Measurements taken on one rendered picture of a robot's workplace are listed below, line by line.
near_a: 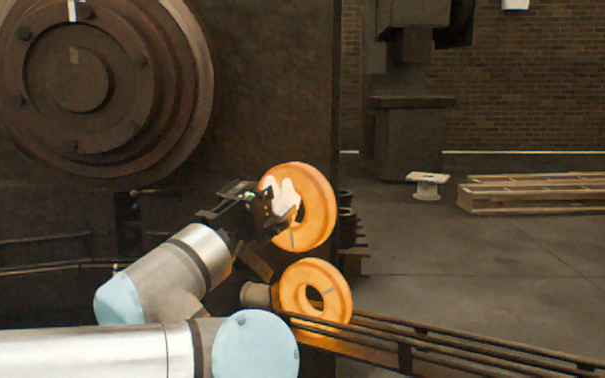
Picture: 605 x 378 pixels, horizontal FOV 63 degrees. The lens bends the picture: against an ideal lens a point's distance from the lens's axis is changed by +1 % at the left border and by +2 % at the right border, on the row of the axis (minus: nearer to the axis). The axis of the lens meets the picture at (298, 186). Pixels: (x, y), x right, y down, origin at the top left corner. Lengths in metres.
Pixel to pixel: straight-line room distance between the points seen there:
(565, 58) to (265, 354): 7.62
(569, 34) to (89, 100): 7.39
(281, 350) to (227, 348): 0.05
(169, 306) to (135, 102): 0.48
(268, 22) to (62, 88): 0.46
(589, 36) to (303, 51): 7.11
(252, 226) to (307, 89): 0.52
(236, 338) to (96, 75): 0.65
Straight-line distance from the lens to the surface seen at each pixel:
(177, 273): 0.63
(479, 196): 4.24
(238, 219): 0.71
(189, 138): 1.05
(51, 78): 1.03
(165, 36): 1.02
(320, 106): 1.17
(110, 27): 0.99
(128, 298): 0.60
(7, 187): 1.33
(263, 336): 0.48
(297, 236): 0.83
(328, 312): 0.94
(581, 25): 8.05
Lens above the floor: 1.13
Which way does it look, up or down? 13 degrees down
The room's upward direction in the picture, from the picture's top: straight up
